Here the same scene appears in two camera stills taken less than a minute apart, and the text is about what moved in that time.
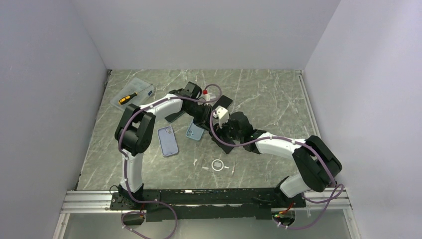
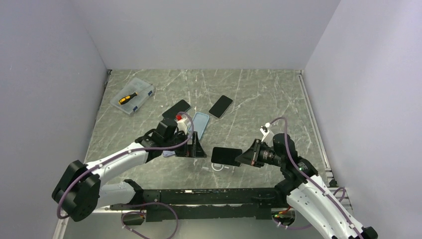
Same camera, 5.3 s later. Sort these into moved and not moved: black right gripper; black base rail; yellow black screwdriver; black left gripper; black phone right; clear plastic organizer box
Moved: black left gripper; black right gripper
Not moved: clear plastic organizer box; yellow black screwdriver; black base rail; black phone right
